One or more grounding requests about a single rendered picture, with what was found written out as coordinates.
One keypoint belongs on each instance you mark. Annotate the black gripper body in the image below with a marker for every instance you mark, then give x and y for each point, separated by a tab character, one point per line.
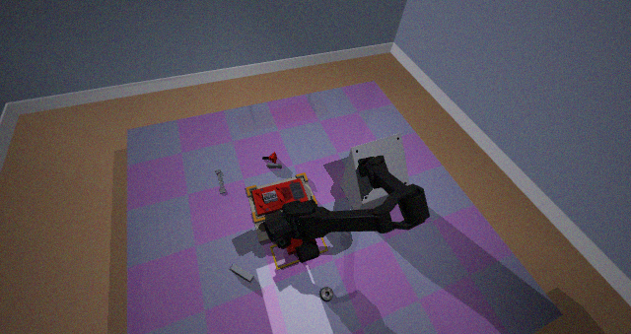
308	250

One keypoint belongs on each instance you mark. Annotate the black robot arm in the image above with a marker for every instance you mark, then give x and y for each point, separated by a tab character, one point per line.
317	221

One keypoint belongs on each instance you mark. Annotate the black toy car wheel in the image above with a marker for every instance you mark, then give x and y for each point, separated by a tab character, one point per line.
330	294

